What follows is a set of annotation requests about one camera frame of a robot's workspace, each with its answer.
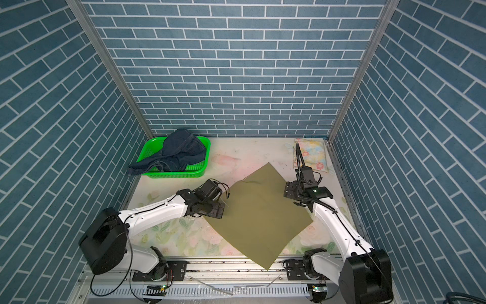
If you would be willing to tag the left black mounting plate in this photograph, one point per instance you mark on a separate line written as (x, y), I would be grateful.
(178, 270)

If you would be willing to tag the dark navy skirt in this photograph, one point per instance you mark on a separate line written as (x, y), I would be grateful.
(180, 149)

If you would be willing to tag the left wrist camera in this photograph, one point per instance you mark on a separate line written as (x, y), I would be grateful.
(212, 188)

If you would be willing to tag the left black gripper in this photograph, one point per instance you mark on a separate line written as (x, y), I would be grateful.
(216, 213)

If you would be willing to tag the aluminium corner post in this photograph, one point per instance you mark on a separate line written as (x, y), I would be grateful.
(375, 39)
(95, 39)

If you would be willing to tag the right aluminium corner post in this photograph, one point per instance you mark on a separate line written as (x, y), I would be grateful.
(375, 39)

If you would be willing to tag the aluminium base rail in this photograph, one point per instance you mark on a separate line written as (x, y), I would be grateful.
(222, 270)

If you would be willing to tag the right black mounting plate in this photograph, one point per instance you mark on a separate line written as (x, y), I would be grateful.
(301, 269)

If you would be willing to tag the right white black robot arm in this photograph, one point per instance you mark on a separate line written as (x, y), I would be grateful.
(361, 273)

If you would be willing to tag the olive khaki skirt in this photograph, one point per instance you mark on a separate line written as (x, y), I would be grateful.
(258, 220)

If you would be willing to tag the left aluminium corner post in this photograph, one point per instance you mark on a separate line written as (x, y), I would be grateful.
(95, 39)

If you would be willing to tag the green plastic basket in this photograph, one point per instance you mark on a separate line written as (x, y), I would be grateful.
(192, 171)

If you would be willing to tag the black mounting plate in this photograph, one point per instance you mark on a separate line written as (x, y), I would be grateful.
(301, 269)
(178, 270)

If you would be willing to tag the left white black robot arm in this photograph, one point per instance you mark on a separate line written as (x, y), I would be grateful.
(107, 244)

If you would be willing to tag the white slotted cable duct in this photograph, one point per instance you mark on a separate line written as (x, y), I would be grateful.
(203, 292)

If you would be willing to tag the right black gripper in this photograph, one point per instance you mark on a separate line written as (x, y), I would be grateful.
(288, 190)

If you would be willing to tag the floral pastel skirt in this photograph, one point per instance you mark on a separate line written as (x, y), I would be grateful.
(314, 153)

